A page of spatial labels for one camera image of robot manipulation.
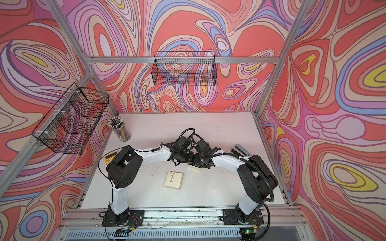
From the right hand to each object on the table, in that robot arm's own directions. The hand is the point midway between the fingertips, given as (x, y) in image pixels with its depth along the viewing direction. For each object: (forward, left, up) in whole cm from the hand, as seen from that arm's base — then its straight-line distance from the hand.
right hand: (197, 166), depth 90 cm
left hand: (+4, +1, 0) cm, 4 cm away
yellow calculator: (+7, +56, +2) cm, 56 cm away
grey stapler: (+9, -28, +1) cm, 30 cm away
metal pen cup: (+22, +48, +17) cm, 56 cm away
